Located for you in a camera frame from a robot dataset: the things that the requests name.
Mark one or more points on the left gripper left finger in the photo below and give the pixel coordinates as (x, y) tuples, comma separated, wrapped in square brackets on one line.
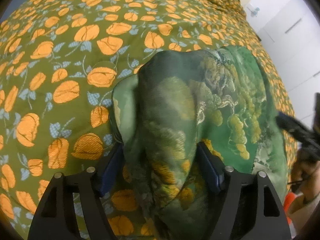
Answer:
[(55, 216)]

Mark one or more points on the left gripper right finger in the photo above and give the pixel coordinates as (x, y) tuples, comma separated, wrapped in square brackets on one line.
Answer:
[(243, 206)]

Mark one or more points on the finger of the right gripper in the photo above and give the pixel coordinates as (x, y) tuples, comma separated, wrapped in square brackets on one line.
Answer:
[(308, 138)]

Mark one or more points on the green landscape print padded jacket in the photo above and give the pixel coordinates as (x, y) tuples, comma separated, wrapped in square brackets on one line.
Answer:
[(177, 99)]

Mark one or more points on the person's right hand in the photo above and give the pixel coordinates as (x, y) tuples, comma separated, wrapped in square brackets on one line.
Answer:
[(305, 172)]

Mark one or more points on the orange fleece trousers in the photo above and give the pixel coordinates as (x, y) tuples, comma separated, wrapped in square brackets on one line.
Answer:
[(289, 198)]

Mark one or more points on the white wardrobe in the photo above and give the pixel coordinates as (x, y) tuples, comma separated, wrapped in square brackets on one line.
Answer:
[(291, 39)]

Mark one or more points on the green orange floral quilt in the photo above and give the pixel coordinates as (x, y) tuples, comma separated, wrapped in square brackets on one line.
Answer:
[(60, 61)]

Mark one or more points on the wall socket with blue plug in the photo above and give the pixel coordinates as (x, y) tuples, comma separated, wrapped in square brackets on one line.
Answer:
[(253, 10)]

